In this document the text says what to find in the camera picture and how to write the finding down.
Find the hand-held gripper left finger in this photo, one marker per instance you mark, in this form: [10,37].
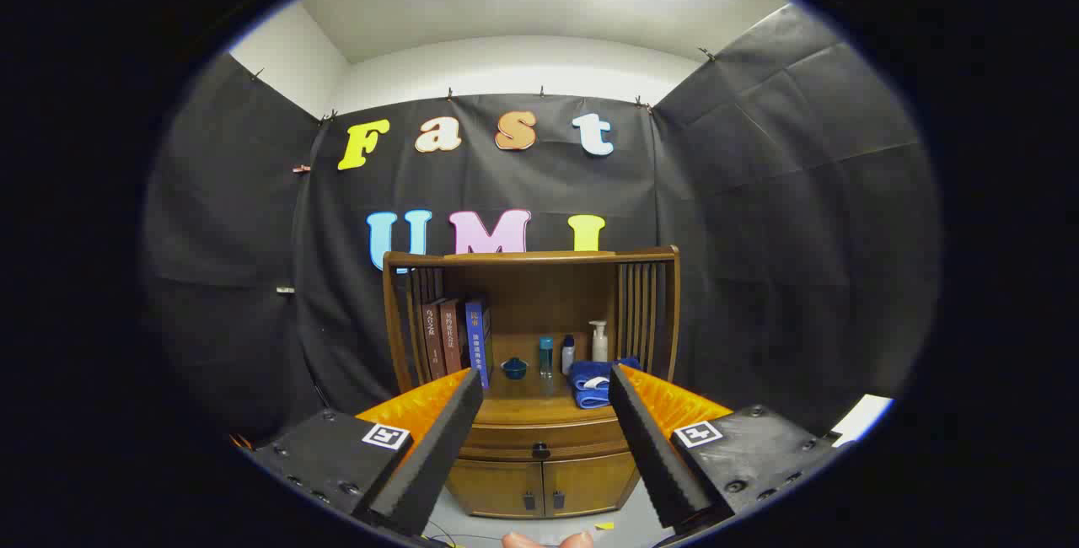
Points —
[438,447]

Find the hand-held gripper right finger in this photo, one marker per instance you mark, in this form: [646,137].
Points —
[653,455]

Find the wooden drawer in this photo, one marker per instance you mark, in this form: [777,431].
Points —
[514,440]

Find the wooden cabinet door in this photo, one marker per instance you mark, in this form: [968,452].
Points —
[497,487]
[586,485]

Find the wooden countertop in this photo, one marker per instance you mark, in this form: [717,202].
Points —
[539,405]

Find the wooden cabinet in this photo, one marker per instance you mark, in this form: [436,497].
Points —
[539,287]

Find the blue folded towel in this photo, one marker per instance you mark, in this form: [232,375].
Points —
[586,385]

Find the dark blue lidded teacup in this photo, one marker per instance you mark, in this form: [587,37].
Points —
[514,368]

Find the dark brown book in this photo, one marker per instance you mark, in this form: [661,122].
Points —
[433,337]

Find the blue book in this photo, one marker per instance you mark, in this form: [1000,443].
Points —
[477,337]

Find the white pump bottle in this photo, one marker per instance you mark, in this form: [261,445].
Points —
[599,344]

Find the small white bottle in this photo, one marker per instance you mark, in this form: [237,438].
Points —
[568,356]

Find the clear blue bottle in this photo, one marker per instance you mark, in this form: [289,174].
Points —
[546,356]

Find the white board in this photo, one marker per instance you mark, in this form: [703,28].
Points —
[861,417]

